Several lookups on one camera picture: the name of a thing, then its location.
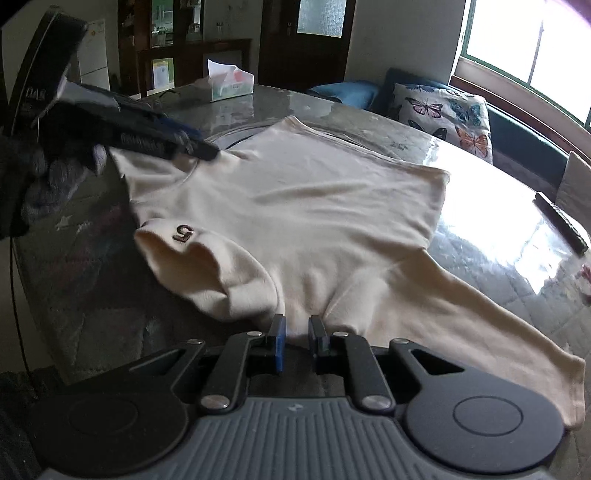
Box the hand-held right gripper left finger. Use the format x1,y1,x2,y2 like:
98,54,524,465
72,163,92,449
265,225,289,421
128,314,288,413

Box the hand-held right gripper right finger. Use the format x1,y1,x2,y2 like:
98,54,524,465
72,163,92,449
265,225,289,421
308,315,465,412

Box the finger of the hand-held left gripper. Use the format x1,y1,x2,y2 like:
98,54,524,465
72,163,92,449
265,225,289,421
110,124,221,161
117,98,203,140

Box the cream t-shirt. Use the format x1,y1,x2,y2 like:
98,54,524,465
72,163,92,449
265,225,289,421
111,115,586,431

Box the white fridge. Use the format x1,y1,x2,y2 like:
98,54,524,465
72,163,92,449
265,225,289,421
76,18,112,91

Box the tissue box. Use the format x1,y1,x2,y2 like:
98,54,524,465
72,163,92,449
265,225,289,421
207,59,256,103

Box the dark wooden cabinet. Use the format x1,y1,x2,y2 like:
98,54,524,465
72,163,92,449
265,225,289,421
117,0,253,99

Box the dark wooden door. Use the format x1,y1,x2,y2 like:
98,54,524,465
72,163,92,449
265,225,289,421
259,0,357,94

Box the grey quilted star table cover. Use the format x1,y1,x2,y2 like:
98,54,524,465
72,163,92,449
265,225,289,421
11,83,591,432

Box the blue cushion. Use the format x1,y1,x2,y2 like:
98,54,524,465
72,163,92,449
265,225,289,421
307,80,380,110

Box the butterfly print pillow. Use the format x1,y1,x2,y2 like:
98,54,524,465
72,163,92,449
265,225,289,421
387,83,494,165

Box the black remote control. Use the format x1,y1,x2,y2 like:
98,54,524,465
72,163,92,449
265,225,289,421
533,191,590,254

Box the dark cloth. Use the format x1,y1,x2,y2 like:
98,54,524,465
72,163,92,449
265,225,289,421
0,368,63,480

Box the pink toy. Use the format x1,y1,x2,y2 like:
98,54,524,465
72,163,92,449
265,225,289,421
575,265,591,304

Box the dark teal sofa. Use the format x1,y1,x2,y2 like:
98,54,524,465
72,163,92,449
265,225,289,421
307,68,570,188

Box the grey cushion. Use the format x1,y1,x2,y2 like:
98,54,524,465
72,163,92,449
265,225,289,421
556,151,591,223

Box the window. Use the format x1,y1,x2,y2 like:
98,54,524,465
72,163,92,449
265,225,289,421
450,0,591,136

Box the black cable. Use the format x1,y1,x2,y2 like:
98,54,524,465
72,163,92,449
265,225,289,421
8,237,34,372

